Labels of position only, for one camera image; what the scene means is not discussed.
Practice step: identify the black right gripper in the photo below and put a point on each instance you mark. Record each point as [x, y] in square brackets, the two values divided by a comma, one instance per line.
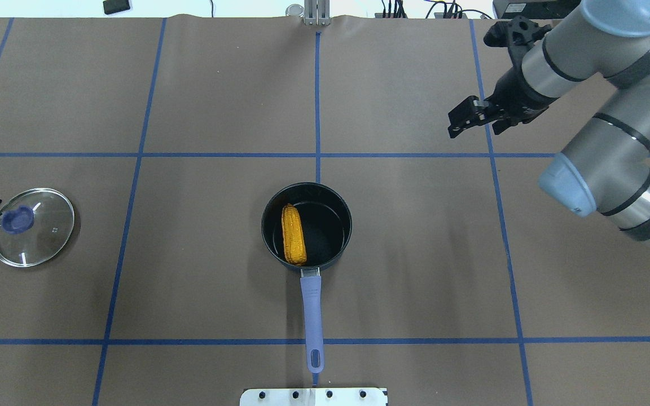
[512, 93]

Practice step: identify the glass pot lid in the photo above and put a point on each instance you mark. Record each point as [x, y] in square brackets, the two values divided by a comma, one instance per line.
[35, 226]

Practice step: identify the yellow corn cob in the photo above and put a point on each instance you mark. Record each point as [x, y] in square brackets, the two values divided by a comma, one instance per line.
[293, 238]

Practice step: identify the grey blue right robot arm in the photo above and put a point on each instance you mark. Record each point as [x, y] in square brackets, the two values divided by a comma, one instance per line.
[601, 169]

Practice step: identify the dark blue pot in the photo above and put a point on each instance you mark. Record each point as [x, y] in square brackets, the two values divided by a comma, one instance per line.
[309, 270]

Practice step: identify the small black square pad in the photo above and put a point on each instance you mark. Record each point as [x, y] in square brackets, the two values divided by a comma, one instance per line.
[111, 7]

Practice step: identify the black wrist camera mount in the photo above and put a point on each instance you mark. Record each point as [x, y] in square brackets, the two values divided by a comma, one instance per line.
[518, 35]

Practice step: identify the aluminium frame post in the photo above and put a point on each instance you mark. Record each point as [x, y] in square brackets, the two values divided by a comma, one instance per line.
[317, 13]

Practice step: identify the white camera stand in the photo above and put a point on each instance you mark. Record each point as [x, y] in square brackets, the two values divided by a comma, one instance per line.
[316, 396]

